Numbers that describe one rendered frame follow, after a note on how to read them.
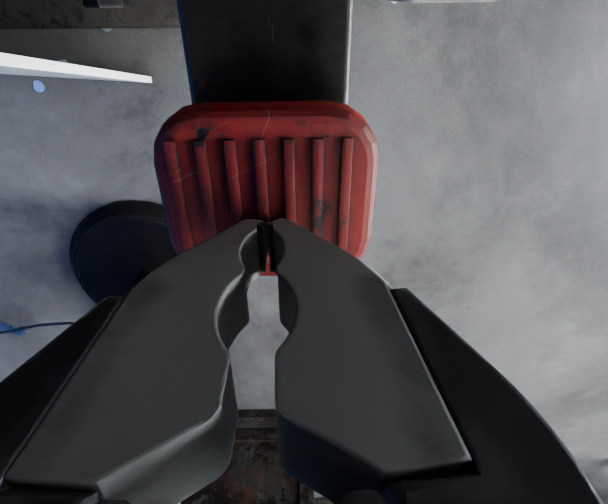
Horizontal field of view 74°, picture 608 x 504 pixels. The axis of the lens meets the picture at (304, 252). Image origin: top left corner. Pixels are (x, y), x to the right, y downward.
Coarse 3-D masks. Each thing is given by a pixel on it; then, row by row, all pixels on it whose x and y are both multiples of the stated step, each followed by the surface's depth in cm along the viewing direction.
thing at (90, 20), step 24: (0, 0) 70; (24, 0) 70; (48, 0) 70; (72, 0) 70; (96, 0) 29; (120, 0) 30; (144, 0) 70; (168, 0) 70; (0, 24) 71; (24, 24) 72; (48, 24) 72; (72, 24) 72; (96, 24) 72; (120, 24) 72; (144, 24) 72; (168, 24) 72
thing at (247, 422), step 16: (240, 416) 134; (256, 416) 134; (272, 416) 135; (240, 432) 136; (256, 432) 136; (272, 432) 136; (240, 448) 132; (256, 448) 132; (272, 448) 132; (240, 464) 127; (256, 464) 128; (272, 464) 128; (224, 480) 123; (240, 480) 123; (256, 480) 123; (272, 480) 123; (288, 480) 124; (192, 496) 119; (208, 496) 119; (224, 496) 119; (240, 496) 119; (256, 496) 119; (272, 496) 120; (288, 496) 120; (304, 496) 119
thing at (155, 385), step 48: (240, 240) 10; (144, 288) 9; (192, 288) 9; (240, 288) 9; (144, 336) 8; (192, 336) 7; (96, 384) 7; (144, 384) 7; (192, 384) 7; (48, 432) 6; (96, 432) 6; (144, 432) 6; (192, 432) 6; (48, 480) 5; (96, 480) 5; (144, 480) 6; (192, 480) 6
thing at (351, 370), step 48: (288, 240) 10; (288, 288) 9; (336, 288) 9; (384, 288) 9; (288, 336) 7; (336, 336) 7; (384, 336) 7; (288, 384) 7; (336, 384) 7; (384, 384) 7; (432, 384) 7; (288, 432) 6; (336, 432) 6; (384, 432) 6; (432, 432) 6; (336, 480) 6
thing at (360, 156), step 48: (192, 144) 12; (240, 144) 12; (288, 144) 12; (336, 144) 12; (192, 192) 13; (240, 192) 13; (288, 192) 13; (336, 192) 13; (192, 240) 14; (336, 240) 14
